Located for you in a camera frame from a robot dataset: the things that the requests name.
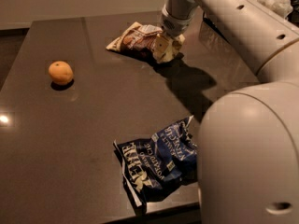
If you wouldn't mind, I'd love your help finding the brown chip bag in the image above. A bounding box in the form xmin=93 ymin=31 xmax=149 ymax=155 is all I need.
xmin=106 ymin=21 xmax=186 ymax=64

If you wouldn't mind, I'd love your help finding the orange fruit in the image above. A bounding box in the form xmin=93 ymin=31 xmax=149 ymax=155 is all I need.
xmin=48 ymin=61 xmax=74 ymax=86

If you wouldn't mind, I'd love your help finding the metal cup with packets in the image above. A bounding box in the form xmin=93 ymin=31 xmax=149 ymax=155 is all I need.
xmin=256 ymin=0 xmax=293 ymax=19

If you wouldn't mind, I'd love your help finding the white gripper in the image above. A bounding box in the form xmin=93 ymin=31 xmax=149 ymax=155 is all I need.
xmin=153 ymin=5 xmax=192 ymax=60

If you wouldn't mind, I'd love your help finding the blue chip bag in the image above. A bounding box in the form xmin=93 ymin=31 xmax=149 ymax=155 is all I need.
xmin=113 ymin=116 xmax=197 ymax=207

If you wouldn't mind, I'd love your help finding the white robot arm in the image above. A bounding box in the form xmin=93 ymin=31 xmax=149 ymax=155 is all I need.
xmin=161 ymin=0 xmax=299 ymax=224

